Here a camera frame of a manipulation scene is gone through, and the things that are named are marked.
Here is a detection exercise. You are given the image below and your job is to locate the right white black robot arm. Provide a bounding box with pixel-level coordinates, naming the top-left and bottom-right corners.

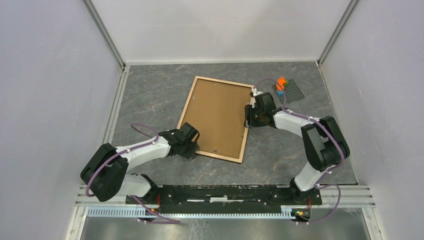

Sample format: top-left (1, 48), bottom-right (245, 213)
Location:
top-left (244, 88), bottom-right (350, 204)

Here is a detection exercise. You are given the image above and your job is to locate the grey building block baseplate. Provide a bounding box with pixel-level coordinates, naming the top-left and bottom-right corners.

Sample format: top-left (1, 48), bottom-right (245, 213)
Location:
top-left (271, 79), bottom-right (305, 104)

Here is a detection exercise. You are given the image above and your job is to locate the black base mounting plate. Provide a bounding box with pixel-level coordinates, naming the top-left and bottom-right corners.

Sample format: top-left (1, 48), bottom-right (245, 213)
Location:
top-left (141, 184), bottom-right (323, 214)

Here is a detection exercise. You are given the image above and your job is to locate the green building block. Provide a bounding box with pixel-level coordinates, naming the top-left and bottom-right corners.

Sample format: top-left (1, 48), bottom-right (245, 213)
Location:
top-left (283, 80), bottom-right (290, 88)

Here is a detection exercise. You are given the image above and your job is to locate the white slotted cable duct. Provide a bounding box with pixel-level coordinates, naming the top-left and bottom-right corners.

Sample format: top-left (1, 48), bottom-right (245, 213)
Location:
top-left (87, 206), bottom-right (296, 220)

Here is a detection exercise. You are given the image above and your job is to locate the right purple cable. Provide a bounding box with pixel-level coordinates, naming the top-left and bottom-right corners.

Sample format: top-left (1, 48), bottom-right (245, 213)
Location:
top-left (252, 77), bottom-right (342, 225)

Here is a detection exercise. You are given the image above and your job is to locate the orange arch block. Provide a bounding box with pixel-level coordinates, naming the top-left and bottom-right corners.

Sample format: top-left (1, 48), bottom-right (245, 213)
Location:
top-left (275, 77), bottom-right (288, 92)

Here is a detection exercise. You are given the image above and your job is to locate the wooden picture frame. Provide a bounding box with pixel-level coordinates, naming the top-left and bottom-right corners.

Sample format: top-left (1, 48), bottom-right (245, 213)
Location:
top-left (176, 75), bottom-right (256, 165)

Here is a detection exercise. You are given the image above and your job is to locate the blue building block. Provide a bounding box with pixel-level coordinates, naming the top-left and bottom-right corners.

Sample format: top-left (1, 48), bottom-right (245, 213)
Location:
top-left (276, 90), bottom-right (285, 97)

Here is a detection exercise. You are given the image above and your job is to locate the aluminium rail frame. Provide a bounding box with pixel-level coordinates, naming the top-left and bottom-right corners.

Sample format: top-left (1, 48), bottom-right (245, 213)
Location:
top-left (75, 185), bottom-right (376, 209)

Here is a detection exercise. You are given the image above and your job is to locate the brown cardboard backing board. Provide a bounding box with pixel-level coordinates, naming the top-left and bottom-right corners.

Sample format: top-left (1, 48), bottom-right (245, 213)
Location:
top-left (179, 79), bottom-right (253, 160)

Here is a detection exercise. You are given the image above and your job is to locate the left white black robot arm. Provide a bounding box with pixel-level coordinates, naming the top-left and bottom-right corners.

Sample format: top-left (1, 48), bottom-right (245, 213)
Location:
top-left (80, 122), bottom-right (200, 204)

